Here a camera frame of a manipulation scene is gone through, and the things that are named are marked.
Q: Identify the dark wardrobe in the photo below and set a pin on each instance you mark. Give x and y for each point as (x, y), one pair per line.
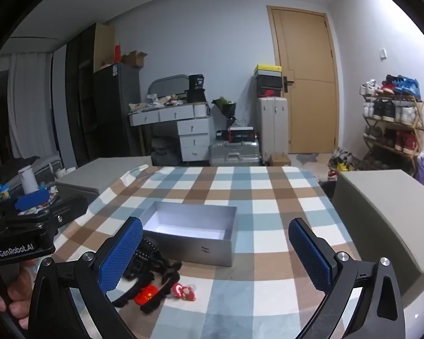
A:
(78, 95)

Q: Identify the black shoebox with red logo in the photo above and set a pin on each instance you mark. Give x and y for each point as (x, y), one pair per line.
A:
(268, 93)

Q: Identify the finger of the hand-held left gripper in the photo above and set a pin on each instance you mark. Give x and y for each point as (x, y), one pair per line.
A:
(70, 213)
(31, 200)

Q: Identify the yellow lid shoebox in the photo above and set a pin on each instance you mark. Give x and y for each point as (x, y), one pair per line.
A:
(267, 70)

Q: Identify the arched grey mirror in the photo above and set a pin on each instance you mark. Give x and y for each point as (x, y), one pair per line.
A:
(166, 84)

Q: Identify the pile of desk clutter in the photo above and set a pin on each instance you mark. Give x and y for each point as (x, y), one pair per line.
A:
(155, 102)

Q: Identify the wooden shoe rack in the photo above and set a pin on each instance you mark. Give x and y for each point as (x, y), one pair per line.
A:
(385, 107)
(418, 120)

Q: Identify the dark grey refrigerator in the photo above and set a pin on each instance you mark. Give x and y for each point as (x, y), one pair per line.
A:
(115, 113)

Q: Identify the wooden door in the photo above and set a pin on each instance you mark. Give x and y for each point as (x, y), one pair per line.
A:
(311, 113)

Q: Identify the small black box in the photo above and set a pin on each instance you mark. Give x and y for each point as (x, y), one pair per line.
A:
(222, 135)

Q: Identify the dark clothes pile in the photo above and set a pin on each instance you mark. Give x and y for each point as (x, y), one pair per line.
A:
(164, 152)

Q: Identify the white cylinder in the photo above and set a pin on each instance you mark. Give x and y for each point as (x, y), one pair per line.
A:
(28, 180)

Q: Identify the grey floor mat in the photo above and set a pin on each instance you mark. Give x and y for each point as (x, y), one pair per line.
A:
(308, 158)

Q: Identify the open cardboard box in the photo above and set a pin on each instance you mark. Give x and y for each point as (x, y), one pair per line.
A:
(134, 59)

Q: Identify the tall wooden panel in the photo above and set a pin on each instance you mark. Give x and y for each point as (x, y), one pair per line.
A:
(104, 46)

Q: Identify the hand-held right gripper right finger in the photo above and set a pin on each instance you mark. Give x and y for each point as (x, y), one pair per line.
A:
(311, 254)

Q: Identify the clear and red hair clip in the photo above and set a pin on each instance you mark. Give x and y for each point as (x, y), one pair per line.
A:
(183, 291)

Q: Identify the plain black shoebox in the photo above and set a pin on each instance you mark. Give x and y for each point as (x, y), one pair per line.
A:
(268, 82)

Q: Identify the white curtain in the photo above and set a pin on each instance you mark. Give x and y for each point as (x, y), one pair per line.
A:
(30, 106)

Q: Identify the white desk with drawers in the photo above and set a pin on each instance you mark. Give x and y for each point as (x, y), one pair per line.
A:
(194, 137)

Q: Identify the checked blanket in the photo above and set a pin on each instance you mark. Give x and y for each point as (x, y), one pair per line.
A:
(268, 190)

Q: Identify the white upright suitcase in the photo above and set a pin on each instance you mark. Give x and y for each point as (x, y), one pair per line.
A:
(272, 130)

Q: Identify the silver gift box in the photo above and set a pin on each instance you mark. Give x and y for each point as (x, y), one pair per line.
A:
(198, 250)

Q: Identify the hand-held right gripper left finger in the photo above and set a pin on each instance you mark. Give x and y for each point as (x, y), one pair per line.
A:
(122, 254)

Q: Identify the silver suitcase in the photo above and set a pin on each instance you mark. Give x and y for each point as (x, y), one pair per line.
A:
(233, 153)

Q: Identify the black toothed hair clip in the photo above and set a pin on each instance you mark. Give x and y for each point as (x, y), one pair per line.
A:
(127, 298)

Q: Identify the large black hair claw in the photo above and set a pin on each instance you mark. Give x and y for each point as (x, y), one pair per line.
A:
(162, 268)

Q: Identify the small cardboard box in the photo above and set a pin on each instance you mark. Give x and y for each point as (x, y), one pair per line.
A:
(280, 160)

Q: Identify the person's left hand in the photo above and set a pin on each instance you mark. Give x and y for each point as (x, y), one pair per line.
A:
(19, 282)

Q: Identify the black shopping bag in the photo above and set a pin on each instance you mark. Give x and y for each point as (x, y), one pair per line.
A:
(196, 90)

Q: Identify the grey upholstered seat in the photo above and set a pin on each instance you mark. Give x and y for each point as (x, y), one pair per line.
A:
(109, 173)
(381, 219)

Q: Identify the pile of loose shoes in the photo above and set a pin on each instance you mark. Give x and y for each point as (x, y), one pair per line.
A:
(341, 162)

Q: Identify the red and black box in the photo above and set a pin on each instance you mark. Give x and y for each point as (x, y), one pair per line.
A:
(242, 135)

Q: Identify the small toy figure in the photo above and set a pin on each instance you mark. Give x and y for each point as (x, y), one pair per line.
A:
(4, 192)

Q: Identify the dark wrapped flower bouquet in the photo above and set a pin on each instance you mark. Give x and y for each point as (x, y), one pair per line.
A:
(224, 107)

